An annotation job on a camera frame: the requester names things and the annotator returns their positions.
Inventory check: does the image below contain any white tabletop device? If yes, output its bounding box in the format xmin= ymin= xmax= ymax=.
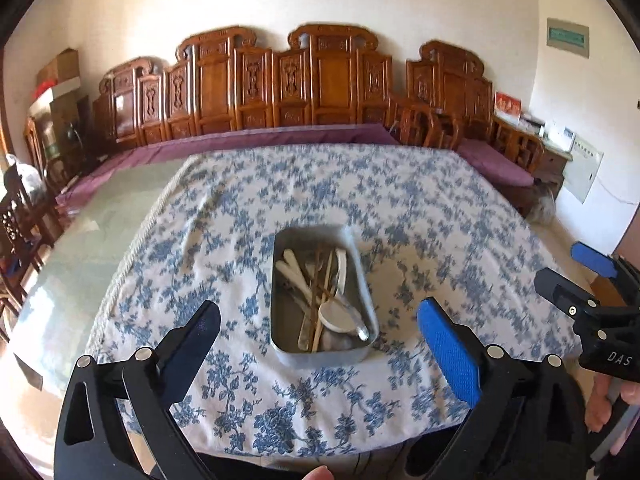
xmin=547 ymin=122 xmax=576 ymax=152

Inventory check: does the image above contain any rectangular metal tray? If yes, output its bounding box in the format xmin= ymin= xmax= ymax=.
xmin=270 ymin=224 xmax=379 ymax=369

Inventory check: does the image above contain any carved wooden armchair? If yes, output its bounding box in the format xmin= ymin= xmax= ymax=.
xmin=395 ymin=40 xmax=546 ymax=216

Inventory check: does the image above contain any purple armchair seat cushion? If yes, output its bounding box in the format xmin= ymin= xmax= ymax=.
xmin=457 ymin=139 xmax=535 ymax=187

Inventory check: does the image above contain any brown cardboard box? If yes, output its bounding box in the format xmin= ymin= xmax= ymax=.
xmin=37 ymin=48 xmax=80 ymax=88

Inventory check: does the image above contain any white wall cable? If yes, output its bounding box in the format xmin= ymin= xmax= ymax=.
xmin=600 ymin=182 xmax=636 ymax=206

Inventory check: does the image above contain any metal spoon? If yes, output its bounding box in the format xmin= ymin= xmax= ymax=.
xmin=345 ymin=305 xmax=372 ymax=342

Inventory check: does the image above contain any grey green wall box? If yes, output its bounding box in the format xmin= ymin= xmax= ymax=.
xmin=546 ymin=17 xmax=591 ymax=58

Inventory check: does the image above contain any white plastic spoon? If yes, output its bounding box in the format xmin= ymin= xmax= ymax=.
xmin=276 ymin=262 xmax=321 ymax=301
xmin=319 ymin=247 xmax=357 ymax=333
xmin=284 ymin=255 xmax=313 ymax=288

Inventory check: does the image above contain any red printed card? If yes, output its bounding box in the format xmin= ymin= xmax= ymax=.
xmin=494 ymin=91 xmax=522 ymax=116

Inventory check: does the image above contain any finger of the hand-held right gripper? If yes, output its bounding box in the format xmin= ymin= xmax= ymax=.
xmin=571 ymin=241 xmax=621 ymax=278
xmin=534 ymin=267 xmax=601 ymax=319

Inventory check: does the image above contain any long purple bench cushion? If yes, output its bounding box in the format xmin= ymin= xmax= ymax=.
xmin=55 ymin=122 xmax=396 ymax=206

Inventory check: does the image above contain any carved wooden dining chair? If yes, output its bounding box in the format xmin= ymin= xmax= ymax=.
xmin=0 ymin=175 xmax=63 ymax=331

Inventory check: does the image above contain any blue floral tablecloth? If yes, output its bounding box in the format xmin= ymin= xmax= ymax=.
xmin=85 ymin=142 xmax=583 ymax=461

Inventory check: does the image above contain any person's right hand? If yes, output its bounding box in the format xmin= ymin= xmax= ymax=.
xmin=585 ymin=374 xmax=621 ymax=433

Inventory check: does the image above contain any wooden side table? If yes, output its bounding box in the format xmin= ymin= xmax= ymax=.
xmin=492 ymin=115 xmax=571 ymax=196

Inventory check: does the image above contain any brown wooden chopstick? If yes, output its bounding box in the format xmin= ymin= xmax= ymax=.
xmin=314 ymin=249 xmax=336 ymax=352
xmin=309 ymin=244 xmax=326 ymax=355

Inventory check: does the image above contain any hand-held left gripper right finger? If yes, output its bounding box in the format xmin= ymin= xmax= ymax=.
xmin=416 ymin=296 xmax=587 ymax=480

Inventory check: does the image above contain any grey fluffy mop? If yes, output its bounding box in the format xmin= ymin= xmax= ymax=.
xmin=530 ymin=185 xmax=557 ymax=225

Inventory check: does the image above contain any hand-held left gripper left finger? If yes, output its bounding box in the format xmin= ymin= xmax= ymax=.
xmin=54 ymin=300 xmax=222 ymax=480

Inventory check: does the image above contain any carved wooden sofa bench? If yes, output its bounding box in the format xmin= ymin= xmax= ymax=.
xmin=92 ymin=24 xmax=401 ymax=151

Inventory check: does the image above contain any white plastic bag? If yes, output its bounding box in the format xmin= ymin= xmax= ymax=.
xmin=2 ymin=155 xmax=41 ymax=196

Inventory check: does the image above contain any white wall electrical panel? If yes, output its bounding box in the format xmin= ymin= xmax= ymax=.
xmin=562 ymin=139 xmax=605 ymax=204

